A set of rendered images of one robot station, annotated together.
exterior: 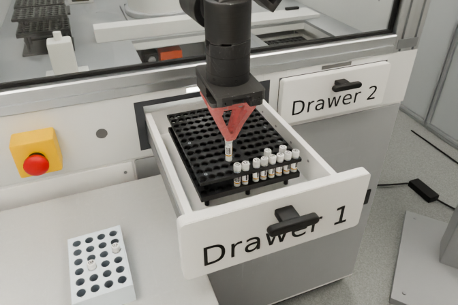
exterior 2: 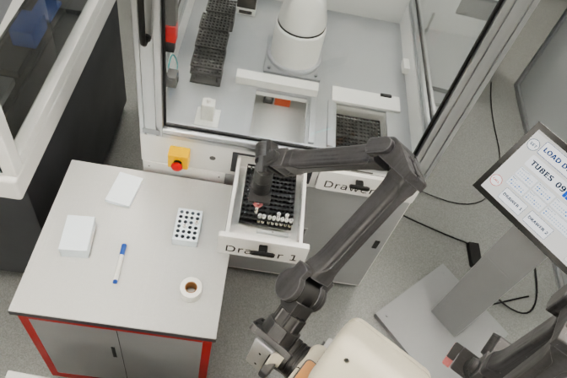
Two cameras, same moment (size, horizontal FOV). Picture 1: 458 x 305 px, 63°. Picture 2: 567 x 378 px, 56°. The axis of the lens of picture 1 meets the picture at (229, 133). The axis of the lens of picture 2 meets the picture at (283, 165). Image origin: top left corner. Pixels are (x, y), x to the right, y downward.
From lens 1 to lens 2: 1.22 m
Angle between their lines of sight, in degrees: 21
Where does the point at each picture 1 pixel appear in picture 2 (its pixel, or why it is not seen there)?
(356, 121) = not seen: hidden behind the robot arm
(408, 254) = (413, 294)
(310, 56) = not seen: hidden behind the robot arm
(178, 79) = not seen: hidden behind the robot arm
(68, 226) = (180, 197)
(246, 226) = (245, 245)
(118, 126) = (221, 158)
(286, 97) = (321, 177)
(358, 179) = (302, 249)
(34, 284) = (159, 219)
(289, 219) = (261, 251)
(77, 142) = (199, 157)
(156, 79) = (247, 147)
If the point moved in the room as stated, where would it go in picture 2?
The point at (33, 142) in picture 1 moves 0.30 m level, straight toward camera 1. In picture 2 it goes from (178, 156) to (178, 232)
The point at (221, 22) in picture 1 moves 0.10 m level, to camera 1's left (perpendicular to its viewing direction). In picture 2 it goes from (257, 177) to (227, 162)
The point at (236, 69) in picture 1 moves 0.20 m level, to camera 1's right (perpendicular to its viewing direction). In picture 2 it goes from (261, 191) to (321, 221)
